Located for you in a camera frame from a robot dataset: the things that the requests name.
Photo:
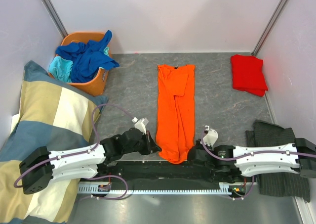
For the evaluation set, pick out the blue beige checked pillow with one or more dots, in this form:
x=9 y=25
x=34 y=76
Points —
x=52 y=114

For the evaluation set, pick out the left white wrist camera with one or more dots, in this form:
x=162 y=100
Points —
x=140 y=124

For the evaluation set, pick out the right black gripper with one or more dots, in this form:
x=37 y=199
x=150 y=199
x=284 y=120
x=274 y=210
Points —
x=198 y=144

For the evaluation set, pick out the left aluminium frame post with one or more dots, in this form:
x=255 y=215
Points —
x=55 y=17

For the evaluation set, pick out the right aluminium frame post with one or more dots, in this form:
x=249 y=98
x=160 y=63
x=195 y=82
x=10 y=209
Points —
x=270 y=25

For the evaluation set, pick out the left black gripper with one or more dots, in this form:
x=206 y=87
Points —
x=151 y=146

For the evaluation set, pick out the folded red t shirt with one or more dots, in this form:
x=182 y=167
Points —
x=247 y=74

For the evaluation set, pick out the white slotted cable duct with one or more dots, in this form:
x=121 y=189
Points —
x=97 y=188

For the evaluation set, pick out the orange t shirt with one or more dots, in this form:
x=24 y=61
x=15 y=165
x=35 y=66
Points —
x=176 y=111

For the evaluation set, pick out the aluminium frame post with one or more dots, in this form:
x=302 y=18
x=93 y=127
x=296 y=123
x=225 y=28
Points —
x=55 y=17
x=270 y=25

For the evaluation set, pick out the dark striped cloth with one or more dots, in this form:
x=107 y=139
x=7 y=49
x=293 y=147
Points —
x=264 y=134

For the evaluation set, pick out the blue t shirt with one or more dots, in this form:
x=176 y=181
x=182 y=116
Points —
x=87 y=58

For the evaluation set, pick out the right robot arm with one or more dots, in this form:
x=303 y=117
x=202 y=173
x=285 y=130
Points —
x=233 y=162

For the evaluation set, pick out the teal t shirt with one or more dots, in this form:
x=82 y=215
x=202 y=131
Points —
x=60 y=68

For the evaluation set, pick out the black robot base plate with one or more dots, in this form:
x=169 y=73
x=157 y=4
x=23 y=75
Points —
x=164 y=175

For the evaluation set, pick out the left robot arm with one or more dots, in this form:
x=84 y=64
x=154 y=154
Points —
x=43 y=167

